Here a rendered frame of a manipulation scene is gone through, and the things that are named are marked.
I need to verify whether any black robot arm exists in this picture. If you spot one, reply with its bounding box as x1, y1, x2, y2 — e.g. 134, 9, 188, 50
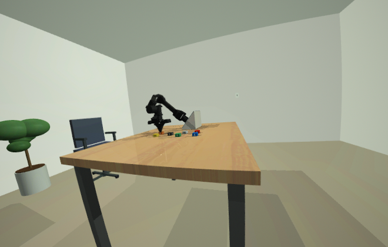
145, 94, 188, 123

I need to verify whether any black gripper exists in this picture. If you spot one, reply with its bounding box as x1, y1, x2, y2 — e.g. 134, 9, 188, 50
148, 113, 171, 132

